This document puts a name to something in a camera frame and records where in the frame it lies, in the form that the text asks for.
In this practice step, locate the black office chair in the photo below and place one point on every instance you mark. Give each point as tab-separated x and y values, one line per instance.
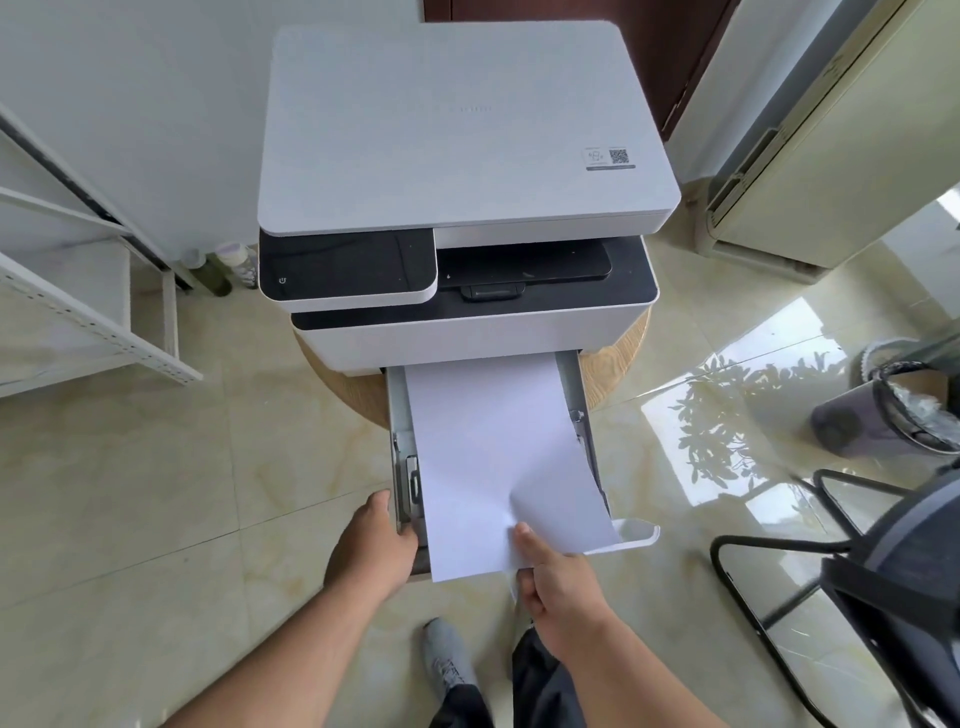
885	585

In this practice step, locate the white paper sheets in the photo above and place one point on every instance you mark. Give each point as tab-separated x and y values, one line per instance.
495	457

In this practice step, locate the small white-capped bottle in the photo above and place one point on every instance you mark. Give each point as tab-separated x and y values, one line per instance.
238	262

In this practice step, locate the white multifunction printer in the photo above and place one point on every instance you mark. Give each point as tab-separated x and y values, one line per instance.
465	150

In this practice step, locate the cream standing air conditioner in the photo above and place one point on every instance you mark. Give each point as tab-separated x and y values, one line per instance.
832	142

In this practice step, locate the person's right hand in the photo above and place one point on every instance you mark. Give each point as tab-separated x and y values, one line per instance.
562	589

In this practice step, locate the person's left thumb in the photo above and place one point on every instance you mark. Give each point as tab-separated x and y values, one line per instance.
384	510

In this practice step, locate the person's right forearm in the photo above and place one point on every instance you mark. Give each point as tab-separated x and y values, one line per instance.
637	682

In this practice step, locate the white metal shelf rack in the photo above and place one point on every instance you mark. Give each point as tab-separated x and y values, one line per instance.
75	300

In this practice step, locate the grey printer paper tray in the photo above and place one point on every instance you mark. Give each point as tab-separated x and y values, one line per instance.
401	457

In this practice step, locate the person's left forearm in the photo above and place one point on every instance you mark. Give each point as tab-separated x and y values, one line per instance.
277	660

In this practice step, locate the person's right thumb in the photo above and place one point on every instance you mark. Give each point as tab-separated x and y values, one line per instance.
529	544

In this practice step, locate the round wooden table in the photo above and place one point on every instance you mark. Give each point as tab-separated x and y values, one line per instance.
615	360

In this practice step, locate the person's grey shoe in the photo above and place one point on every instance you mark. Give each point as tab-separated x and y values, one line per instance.
448	656

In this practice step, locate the person's left hand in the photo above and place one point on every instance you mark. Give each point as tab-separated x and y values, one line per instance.
369	551

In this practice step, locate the person's dark trousers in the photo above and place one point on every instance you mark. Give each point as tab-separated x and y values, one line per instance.
525	686

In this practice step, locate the grey trash bin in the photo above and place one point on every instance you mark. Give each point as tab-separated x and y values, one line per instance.
892	409

